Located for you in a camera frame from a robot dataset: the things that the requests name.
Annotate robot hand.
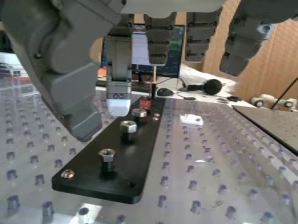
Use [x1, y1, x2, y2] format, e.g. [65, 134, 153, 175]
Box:
[0, 0, 298, 143]

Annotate small steel hex nut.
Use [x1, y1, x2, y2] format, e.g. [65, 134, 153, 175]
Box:
[130, 108, 149, 118]

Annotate small red part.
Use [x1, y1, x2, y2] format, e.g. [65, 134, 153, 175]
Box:
[138, 96, 153, 109]

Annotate thin stick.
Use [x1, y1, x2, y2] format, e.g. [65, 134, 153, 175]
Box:
[150, 64, 159, 100]

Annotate black computer mouse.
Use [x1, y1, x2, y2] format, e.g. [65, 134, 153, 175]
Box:
[155, 87, 175, 98]

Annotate computer monitor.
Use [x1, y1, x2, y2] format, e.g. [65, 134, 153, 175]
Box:
[99, 24, 186, 78]

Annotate black headphones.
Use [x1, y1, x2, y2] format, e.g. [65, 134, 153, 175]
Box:
[185, 78, 224, 95]

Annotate black plate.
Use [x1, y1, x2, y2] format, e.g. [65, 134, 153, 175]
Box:
[50, 96, 167, 205]

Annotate small white metal bracket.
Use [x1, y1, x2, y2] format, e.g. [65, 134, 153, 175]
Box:
[178, 113, 205, 127]

